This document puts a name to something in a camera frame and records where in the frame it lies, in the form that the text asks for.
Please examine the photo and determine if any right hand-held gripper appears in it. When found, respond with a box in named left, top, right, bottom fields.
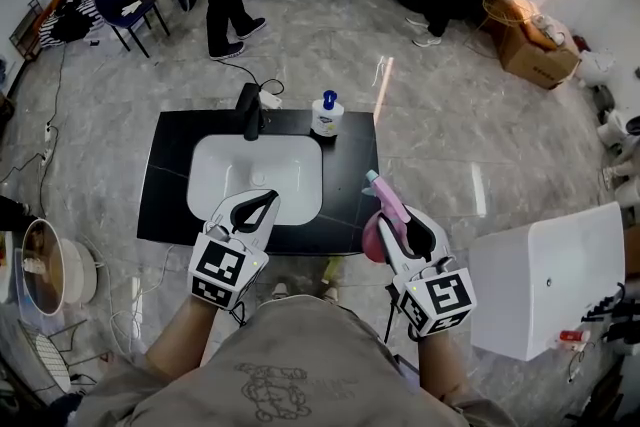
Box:
left=377, top=207, right=479, bottom=340

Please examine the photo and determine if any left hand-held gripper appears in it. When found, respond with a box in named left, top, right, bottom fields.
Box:
left=187, top=187, right=282, bottom=312

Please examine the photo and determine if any pink spray bottle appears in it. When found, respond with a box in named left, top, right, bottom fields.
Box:
left=360, top=169, right=415, bottom=265

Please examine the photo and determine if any person's left forearm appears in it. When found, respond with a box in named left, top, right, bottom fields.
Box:
left=144, top=297, right=222, bottom=381

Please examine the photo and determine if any person's right forearm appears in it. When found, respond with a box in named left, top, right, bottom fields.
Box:
left=416, top=329, right=472, bottom=401

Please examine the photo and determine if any white soap bottle blue pump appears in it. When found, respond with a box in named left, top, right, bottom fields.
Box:
left=309, top=89, right=346, bottom=140

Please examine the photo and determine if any white rectangular sink basin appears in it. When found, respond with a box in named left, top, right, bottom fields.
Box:
left=186, top=134, right=324, bottom=227

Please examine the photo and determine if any black vanity countertop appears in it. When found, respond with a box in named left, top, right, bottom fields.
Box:
left=136, top=108, right=380, bottom=258

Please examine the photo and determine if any white box appliance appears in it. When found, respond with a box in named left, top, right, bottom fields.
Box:
left=468, top=201, right=627, bottom=363

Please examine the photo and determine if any person's grey printed t-shirt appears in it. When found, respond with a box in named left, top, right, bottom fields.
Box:
left=74, top=298, right=521, bottom=427

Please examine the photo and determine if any round white vessel basin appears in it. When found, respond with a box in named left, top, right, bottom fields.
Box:
left=60, top=238, right=99, bottom=306

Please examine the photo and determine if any black shower faucet set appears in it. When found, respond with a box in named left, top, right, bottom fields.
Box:
left=579, top=283, right=629, bottom=324

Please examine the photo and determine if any round brown vessel basin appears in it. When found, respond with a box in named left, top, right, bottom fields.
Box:
left=19, top=218, right=67, bottom=318

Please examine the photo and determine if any cardboard box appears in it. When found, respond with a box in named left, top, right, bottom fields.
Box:
left=492, top=0, right=582, bottom=91

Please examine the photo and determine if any striped clothing pile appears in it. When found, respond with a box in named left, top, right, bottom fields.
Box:
left=38, top=0, right=104, bottom=49

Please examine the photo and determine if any black metal shelf rack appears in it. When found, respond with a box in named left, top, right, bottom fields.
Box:
left=9, top=0, right=44, bottom=64

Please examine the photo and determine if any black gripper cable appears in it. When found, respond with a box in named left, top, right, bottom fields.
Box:
left=381, top=284, right=402, bottom=345

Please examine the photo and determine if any white floor cable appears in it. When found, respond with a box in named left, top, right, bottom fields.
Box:
left=79, top=242, right=177, bottom=357

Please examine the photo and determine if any black power cable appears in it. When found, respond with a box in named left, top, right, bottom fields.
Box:
left=219, top=57, right=286, bottom=97

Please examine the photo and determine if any long black floor cable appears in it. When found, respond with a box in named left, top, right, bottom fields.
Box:
left=0, top=44, right=69, bottom=187

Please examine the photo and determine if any black wire rack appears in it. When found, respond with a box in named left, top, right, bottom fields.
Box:
left=17, top=317, right=112, bottom=396

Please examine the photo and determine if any yellow coiled hose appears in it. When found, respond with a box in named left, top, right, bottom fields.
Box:
left=482, top=0, right=534, bottom=29

